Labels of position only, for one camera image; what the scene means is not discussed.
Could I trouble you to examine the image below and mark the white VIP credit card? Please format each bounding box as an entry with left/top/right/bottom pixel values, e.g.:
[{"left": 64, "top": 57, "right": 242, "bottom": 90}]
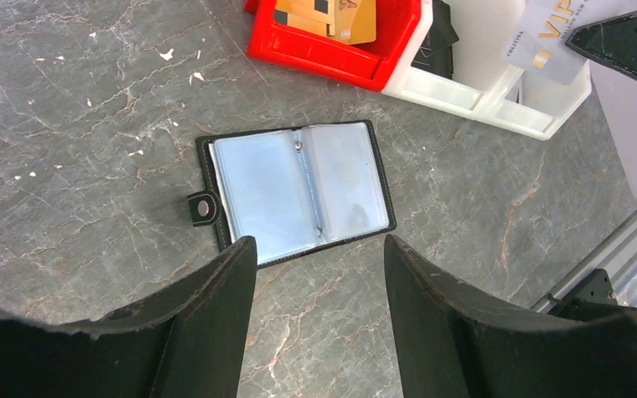
[{"left": 502, "top": 1, "right": 615, "bottom": 85}]

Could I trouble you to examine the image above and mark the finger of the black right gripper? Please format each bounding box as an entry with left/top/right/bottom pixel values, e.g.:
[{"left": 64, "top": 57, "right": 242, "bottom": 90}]
[{"left": 566, "top": 10, "right": 637, "bottom": 81}]

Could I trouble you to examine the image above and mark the stack of gold credit cards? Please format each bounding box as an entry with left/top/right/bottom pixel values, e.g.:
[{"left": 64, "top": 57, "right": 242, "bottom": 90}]
[{"left": 274, "top": 0, "right": 377, "bottom": 45}]

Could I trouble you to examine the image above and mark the red plastic bin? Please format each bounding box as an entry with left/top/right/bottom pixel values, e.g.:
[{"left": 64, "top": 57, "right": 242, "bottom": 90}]
[{"left": 245, "top": 1, "right": 432, "bottom": 92}]

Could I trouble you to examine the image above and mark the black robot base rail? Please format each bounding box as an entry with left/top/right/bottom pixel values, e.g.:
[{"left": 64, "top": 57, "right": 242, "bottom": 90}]
[{"left": 531, "top": 210, "right": 637, "bottom": 314}]

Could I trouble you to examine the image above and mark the white plastic bin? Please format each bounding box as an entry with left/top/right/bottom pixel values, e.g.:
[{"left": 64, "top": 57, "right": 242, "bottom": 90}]
[
  {"left": 473, "top": 61, "right": 592, "bottom": 141},
  {"left": 382, "top": 1, "right": 526, "bottom": 119}
]

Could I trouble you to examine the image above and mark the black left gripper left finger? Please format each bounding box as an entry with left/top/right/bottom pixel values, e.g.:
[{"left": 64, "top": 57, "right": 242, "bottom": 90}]
[{"left": 0, "top": 237, "right": 257, "bottom": 397}]

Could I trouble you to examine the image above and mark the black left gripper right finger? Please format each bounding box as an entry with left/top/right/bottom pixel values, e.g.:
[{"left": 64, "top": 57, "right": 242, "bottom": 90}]
[{"left": 384, "top": 235, "right": 637, "bottom": 397}]

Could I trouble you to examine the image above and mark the black wallet in bin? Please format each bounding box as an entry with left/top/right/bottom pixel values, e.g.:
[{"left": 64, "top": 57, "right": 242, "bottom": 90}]
[{"left": 411, "top": 0, "right": 460, "bottom": 80}]

